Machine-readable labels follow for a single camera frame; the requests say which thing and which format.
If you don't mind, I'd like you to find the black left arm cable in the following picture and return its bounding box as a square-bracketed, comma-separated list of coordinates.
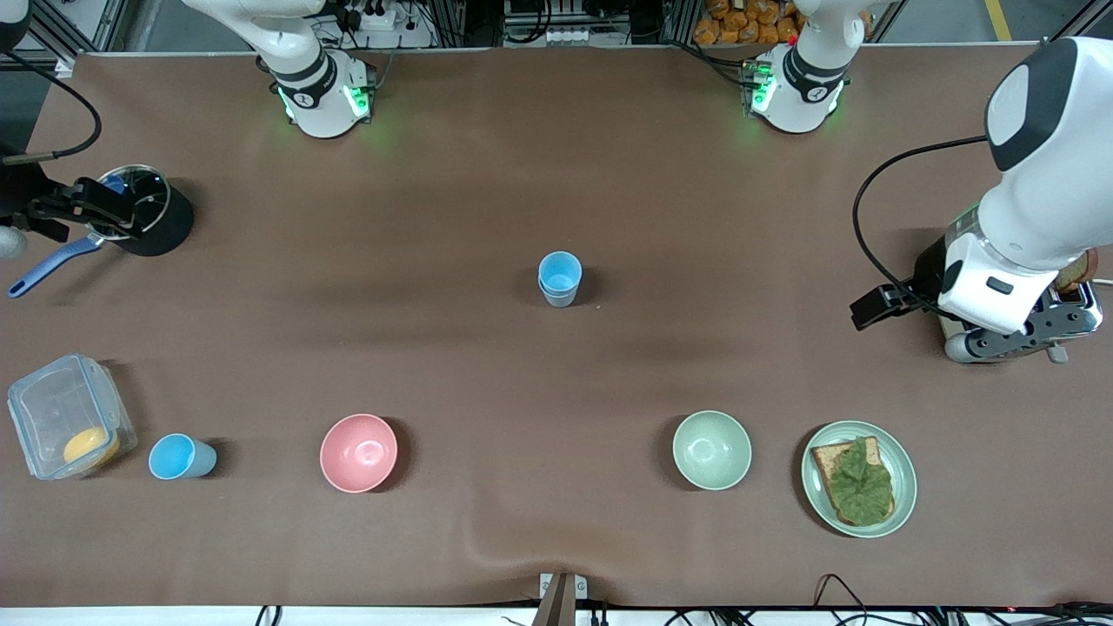
[851, 135, 992, 307]

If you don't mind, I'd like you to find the clear plastic food container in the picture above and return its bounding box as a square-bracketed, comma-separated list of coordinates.
[7, 353, 138, 481]

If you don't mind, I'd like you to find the green lettuce leaf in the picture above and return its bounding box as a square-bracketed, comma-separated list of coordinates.
[826, 437, 895, 526]

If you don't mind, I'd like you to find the orange round food piece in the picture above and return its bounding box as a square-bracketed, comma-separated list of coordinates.
[63, 426, 121, 467]

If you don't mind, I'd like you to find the toast slice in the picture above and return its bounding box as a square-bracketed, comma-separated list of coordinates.
[810, 436, 896, 528]

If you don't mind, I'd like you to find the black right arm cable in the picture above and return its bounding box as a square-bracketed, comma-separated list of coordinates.
[0, 50, 103, 166]

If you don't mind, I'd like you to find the bag of orange buns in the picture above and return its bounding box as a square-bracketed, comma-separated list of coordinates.
[693, 0, 803, 46]

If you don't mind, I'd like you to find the pink bowl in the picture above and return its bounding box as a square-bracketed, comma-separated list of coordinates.
[319, 413, 399, 494]

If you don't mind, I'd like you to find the black pot blue handle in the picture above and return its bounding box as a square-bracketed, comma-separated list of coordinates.
[7, 164, 195, 299]

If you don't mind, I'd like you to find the metal table edge bracket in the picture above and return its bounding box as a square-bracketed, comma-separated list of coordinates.
[537, 571, 589, 626]

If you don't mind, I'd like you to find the dark bread slice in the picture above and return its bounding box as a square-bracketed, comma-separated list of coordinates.
[1055, 250, 1098, 295]

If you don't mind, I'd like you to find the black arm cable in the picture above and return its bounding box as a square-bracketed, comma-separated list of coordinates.
[851, 135, 992, 307]
[0, 50, 103, 166]

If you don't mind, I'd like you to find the beige chrome toaster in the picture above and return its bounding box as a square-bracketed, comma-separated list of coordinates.
[926, 228, 1103, 364]

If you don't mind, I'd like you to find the pale green plate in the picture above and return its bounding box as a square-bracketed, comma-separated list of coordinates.
[801, 421, 918, 539]

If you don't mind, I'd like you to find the black looped floor cable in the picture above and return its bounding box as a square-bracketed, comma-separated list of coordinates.
[813, 573, 870, 626]

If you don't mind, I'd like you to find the glass lid blue knob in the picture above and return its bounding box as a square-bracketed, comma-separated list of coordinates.
[87, 164, 169, 242]

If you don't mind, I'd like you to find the white power strip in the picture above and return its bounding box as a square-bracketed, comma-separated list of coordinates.
[335, 0, 403, 32]

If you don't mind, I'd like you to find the pale green bowl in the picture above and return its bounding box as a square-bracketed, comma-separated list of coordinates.
[672, 410, 753, 491]

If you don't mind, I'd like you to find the brown table mat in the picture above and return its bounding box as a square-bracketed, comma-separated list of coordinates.
[0, 48, 1113, 609]

